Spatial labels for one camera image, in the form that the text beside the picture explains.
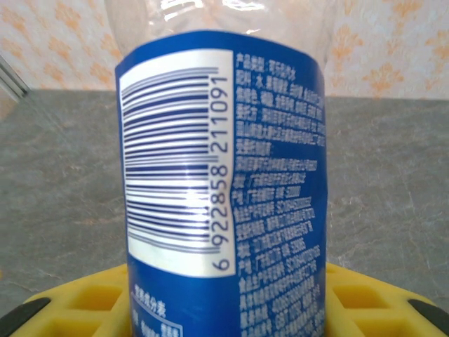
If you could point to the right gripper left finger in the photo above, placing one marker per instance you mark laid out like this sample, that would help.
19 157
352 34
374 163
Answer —
77 309

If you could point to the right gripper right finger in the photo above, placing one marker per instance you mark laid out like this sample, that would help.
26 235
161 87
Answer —
379 309

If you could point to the clear blue-label water bottle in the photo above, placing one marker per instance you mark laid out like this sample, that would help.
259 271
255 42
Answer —
224 158

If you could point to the aluminium frame post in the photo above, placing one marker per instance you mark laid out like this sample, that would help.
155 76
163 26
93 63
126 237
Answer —
12 82

